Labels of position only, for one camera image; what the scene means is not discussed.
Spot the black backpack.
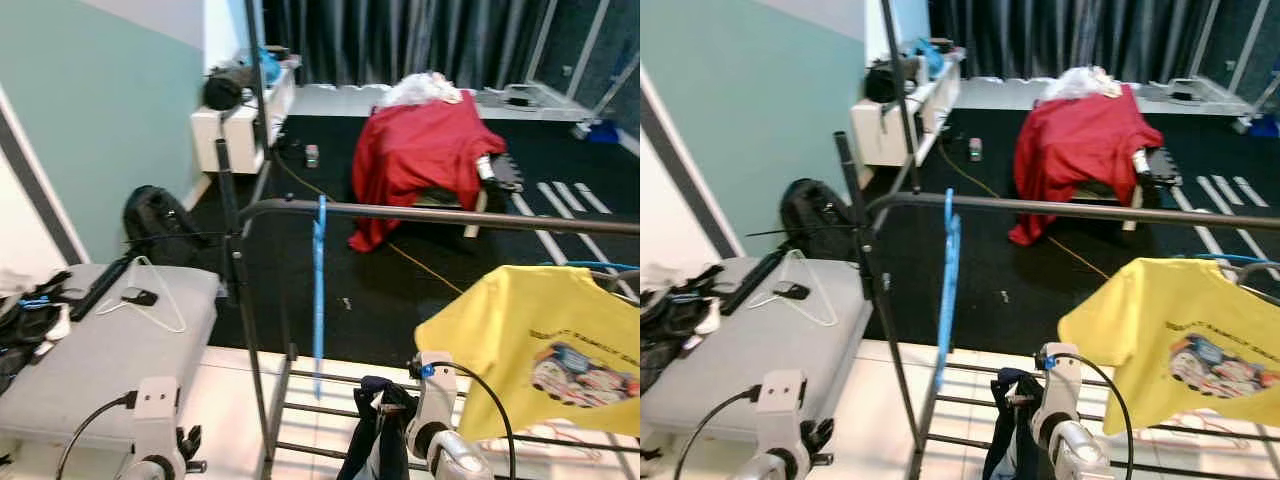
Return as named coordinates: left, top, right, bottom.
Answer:
left=780, top=178, right=871, bottom=263
left=122, top=185, right=216, bottom=269

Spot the yellow printed t-shirt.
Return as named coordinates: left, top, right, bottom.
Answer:
left=413, top=263, right=641, bottom=441
left=1058, top=257, right=1280, bottom=436

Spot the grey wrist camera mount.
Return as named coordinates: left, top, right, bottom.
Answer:
left=755, top=370, right=809, bottom=461
left=132, top=376, right=181, bottom=463
left=1035, top=343, right=1083, bottom=436
left=412, top=350, right=459, bottom=441

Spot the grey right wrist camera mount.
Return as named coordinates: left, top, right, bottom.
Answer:
left=412, top=350, right=459, bottom=441
left=1035, top=343, right=1083, bottom=436

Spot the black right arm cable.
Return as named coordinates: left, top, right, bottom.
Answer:
left=440, top=360, right=516, bottom=480
left=1065, top=352, right=1136, bottom=480

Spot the navy shirt with yellow print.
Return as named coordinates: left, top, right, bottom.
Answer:
left=335, top=375, right=421, bottom=480
left=982, top=368, right=1046, bottom=480

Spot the white shelf cabinet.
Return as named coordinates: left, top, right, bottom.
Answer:
left=850, top=55, right=966, bottom=169
left=190, top=65, right=298, bottom=176

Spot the blue headed floor mop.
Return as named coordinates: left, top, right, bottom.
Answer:
left=572, top=60, right=641, bottom=141
left=1232, top=60, right=1280, bottom=136

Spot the black strap harness pile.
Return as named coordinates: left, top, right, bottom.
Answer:
left=0, top=270, right=76, bottom=396
left=640, top=265, right=723, bottom=391

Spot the thin yellow floor cable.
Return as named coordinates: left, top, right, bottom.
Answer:
left=275, top=155, right=466, bottom=296
left=935, top=140, right=1116, bottom=286

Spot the red cloth cover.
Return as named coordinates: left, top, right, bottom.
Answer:
left=347, top=90, right=508, bottom=253
left=1008, top=83, right=1166, bottom=246

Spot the black fabric bag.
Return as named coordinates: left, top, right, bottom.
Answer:
left=203, top=62, right=263, bottom=111
left=865, top=58, right=921, bottom=104

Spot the long black bar device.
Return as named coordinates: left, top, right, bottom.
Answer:
left=718, top=248, right=789, bottom=316
left=68, top=255, right=136, bottom=323

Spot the black metal clothes rack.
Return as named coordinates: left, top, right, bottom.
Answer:
left=835, top=0, right=1280, bottom=480
left=205, top=0, right=641, bottom=480

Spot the white plastic bag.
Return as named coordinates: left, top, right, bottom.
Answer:
left=1045, top=65, right=1126, bottom=101
left=380, top=70, right=466, bottom=108

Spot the white and black machine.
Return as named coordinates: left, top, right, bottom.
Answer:
left=475, top=150, right=523, bottom=196
left=1130, top=145, right=1181, bottom=191

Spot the grey padded bench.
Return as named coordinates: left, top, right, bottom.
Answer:
left=0, top=262, right=223, bottom=451
left=640, top=257, right=886, bottom=441

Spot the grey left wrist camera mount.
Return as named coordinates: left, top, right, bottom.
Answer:
left=755, top=370, right=809, bottom=461
left=132, top=376, right=181, bottom=463

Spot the white wire hanger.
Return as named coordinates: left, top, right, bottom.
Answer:
left=748, top=248, right=839, bottom=328
left=97, top=255, right=189, bottom=334

